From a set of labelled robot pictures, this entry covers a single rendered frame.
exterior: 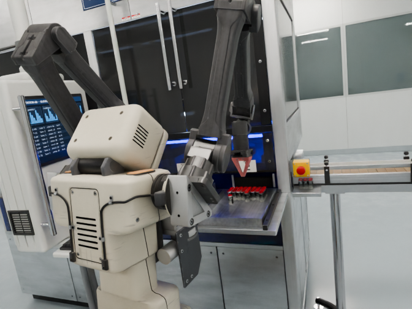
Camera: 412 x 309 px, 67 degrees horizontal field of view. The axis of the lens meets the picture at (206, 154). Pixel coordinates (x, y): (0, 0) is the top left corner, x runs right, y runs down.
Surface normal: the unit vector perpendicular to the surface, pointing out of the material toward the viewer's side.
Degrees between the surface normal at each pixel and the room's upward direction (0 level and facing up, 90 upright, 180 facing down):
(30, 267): 90
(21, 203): 90
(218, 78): 82
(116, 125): 47
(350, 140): 90
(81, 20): 90
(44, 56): 99
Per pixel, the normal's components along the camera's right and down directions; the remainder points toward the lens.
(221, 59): -0.29, 0.07
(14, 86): 0.95, -0.07
